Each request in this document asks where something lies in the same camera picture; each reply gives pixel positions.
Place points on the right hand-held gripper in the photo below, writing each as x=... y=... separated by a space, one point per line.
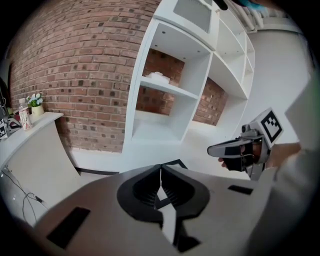
x=271 y=130

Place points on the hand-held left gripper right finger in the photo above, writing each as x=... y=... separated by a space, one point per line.
x=225 y=212

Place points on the potted white flowers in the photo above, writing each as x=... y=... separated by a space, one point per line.
x=37 y=105

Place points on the pink label bottle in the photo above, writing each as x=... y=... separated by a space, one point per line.
x=25 y=117

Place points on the person's right hand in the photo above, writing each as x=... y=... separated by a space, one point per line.
x=256 y=152

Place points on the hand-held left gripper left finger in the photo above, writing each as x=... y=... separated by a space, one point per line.
x=100 y=212

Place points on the person's beige shirt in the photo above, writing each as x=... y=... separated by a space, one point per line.
x=300 y=187

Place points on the person's right forearm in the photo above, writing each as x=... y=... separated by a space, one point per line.
x=282 y=155

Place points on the white hutch shelf unit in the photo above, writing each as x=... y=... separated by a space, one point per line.
x=175 y=105

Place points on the white side table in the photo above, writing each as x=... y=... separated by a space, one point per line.
x=37 y=160

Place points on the white tissue box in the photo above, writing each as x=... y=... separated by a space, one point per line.
x=158 y=77

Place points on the teal cap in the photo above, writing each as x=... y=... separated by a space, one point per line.
x=250 y=3

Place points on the spare hand-held gripper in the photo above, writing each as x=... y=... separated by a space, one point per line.
x=11 y=126

